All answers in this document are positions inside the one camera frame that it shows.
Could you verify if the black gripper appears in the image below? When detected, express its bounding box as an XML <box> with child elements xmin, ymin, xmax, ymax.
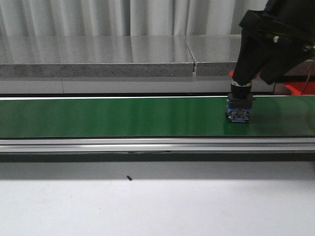
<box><xmin>232</xmin><ymin>0</ymin><xmax>315</xmax><ymax>86</ymax></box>

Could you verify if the red plastic bin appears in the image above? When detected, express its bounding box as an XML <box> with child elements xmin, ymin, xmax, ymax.
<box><xmin>284</xmin><ymin>82</ymin><xmax>315</xmax><ymax>96</ymax></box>

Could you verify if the right grey stone slab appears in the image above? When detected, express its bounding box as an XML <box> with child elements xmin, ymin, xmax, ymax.
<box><xmin>185</xmin><ymin>33</ymin><xmax>315</xmax><ymax>77</ymax></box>

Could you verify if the grey stone slab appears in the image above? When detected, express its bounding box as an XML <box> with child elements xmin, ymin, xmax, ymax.
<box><xmin>0</xmin><ymin>36</ymin><xmax>194</xmax><ymax>78</ymax></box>
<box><xmin>185</xmin><ymin>33</ymin><xmax>315</xmax><ymax>77</ymax></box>

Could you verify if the green conveyor belt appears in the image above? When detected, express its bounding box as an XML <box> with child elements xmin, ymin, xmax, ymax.
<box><xmin>0</xmin><ymin>96</ymin><xmax>315</xmax><ymax>139</ymax></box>

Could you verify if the left grey stone slab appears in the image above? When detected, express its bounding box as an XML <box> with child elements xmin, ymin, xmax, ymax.
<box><xmin>0</xmin><ymin>36</ymin><xmax>194</xmax><ymax>78</ymax></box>

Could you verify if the grey pleated curtain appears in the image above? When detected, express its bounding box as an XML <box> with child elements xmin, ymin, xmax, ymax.
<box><xmin>0</xmin><ymin>0</ymin><xmax>266</xmax><ymax>36</ymax></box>

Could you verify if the thin red wire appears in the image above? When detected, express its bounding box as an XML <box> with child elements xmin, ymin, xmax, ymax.
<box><xmin>300</xmin><ymin>58</ymin><xmax>315</xmax><ymax>95</ymax></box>

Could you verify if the aluminium conveyor frame rail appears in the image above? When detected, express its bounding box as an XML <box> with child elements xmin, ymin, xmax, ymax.
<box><xmin>0</xmin><ymin>136</ymin><xmax>315</xmax><ymax>154</ymax></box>

